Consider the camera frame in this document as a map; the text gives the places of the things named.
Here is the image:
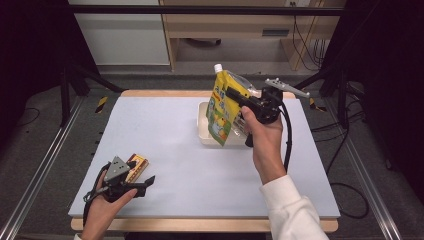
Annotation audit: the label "yellow and red seasoning box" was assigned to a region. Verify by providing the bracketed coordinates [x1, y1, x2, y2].
[124, 153, 150, 184]

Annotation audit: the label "light wooden desk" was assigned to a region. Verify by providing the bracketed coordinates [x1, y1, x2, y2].
[159, 0, 348, 72]

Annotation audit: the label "yellow and black tape marker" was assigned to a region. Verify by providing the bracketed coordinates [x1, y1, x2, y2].
[308, 97, 328, 113]

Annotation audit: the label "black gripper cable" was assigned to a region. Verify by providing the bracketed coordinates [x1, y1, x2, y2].
[82, 162, 111, 228]
[281, 103, 294, 174]

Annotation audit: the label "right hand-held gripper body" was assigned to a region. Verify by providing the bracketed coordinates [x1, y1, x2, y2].
[248, 78, 311, 125]

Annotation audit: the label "yellow spout pouch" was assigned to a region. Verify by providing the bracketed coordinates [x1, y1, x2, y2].
[205, 63, 259, 148]

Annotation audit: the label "black curtain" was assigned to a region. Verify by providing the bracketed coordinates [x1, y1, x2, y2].
[328, 0, 424, 194]
[0, 0, 101, 148]

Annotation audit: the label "black cables at desk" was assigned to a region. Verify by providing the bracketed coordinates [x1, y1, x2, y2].
[292, 3, 329, 71]

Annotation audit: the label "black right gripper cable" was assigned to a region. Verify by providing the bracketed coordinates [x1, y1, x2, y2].
[281, 103, 294, 174]

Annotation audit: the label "person's left hand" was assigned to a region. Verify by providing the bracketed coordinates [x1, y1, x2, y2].
[80, 188, 138, 240]

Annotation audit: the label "cream plastic storage container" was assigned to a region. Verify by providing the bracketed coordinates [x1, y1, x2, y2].
[196, 101, 254, 148]

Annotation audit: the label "aluminium floor rail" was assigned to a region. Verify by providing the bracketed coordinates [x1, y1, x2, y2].
[0, 96, 84, 240]
[324, 98, 403, 240]

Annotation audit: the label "black horizontal bar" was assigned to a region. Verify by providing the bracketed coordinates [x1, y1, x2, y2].
[66, 4, 346, 17]

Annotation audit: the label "black metal stand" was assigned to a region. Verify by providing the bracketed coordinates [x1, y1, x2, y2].
[294, 66, 351, 129]
[59, 63, 126, 128]

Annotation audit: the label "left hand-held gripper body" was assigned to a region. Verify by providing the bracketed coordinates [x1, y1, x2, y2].
[99, 155, 148, 203]

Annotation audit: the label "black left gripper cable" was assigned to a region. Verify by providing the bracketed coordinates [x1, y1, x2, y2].
[82, 162, 111, 228]

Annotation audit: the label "thin black floor cable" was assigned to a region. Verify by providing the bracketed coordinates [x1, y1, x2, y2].
[16, 107, 41, 128]

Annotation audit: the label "person's right hand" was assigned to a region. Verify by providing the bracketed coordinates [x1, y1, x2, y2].
[240, 105, 288, 186]

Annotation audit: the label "white cabinet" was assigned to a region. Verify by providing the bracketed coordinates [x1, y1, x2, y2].
[68, 0, 171, 67]

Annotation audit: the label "looped black floor cable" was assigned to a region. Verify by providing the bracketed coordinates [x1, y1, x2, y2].
[328, 181, 370, 220]

